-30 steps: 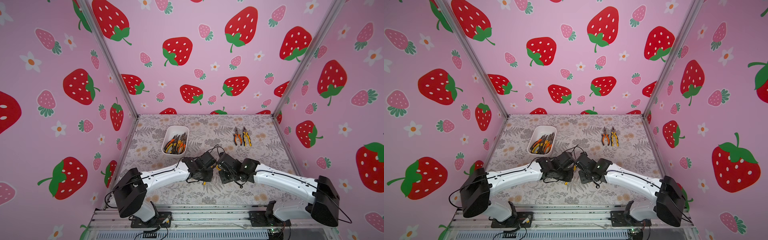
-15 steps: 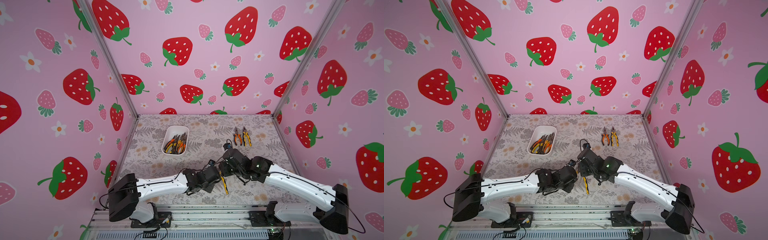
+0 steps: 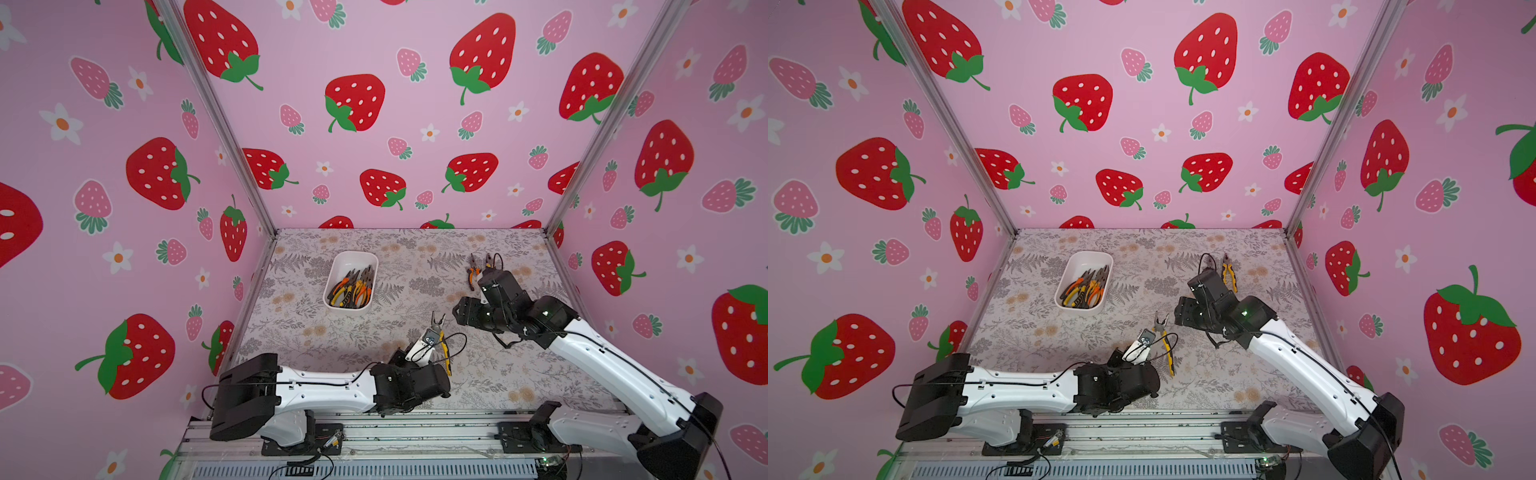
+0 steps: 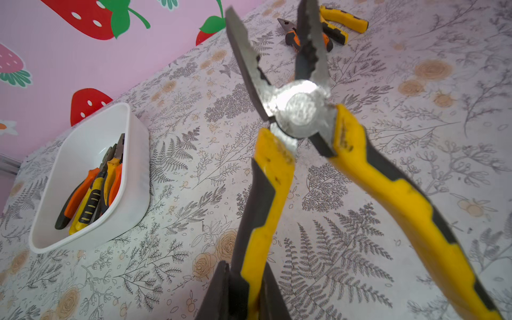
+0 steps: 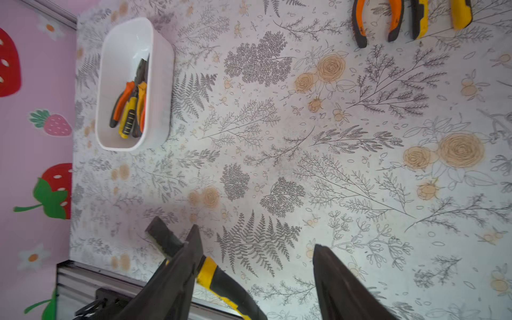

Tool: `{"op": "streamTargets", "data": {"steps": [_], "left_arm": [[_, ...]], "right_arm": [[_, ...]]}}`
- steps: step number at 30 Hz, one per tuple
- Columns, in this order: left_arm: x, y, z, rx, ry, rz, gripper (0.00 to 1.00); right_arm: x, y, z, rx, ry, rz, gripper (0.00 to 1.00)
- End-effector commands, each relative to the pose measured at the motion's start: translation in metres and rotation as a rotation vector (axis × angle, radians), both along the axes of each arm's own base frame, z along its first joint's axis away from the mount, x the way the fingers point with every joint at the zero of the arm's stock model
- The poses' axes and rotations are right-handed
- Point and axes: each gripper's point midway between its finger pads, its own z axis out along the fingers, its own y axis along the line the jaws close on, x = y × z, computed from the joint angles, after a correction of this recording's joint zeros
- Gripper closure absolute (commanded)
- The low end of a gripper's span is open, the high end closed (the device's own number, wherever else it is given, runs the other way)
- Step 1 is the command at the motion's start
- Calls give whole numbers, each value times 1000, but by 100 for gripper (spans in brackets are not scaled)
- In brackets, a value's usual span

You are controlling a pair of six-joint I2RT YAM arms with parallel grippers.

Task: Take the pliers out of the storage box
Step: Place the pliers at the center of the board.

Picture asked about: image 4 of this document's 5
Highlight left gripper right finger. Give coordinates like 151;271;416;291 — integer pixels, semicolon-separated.
259;263;291;320

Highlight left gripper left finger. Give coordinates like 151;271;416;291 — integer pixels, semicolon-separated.
195;261;229;320

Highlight white plastic storage box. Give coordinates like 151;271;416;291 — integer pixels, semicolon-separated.
29;103;150;254

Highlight orange black long-nose pliers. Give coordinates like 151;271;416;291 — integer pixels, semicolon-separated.
277;18;333;52

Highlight orange black pliers large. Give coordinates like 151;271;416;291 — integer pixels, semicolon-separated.
55;167;100;230

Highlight yellow black pliers large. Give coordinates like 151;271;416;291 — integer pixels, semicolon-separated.
225;1;501;319

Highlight orange handled pliers small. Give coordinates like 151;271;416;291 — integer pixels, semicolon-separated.
108;163;123;205

